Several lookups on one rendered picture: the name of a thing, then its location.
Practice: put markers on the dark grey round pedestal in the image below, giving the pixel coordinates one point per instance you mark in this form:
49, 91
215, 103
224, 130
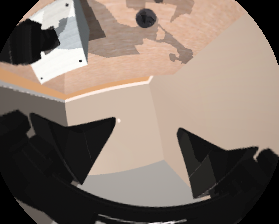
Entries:
145, 18

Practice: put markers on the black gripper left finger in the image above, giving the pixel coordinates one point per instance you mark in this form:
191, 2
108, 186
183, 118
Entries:
78, 146

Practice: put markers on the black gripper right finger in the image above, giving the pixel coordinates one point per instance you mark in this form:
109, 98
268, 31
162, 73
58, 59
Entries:
206, 163

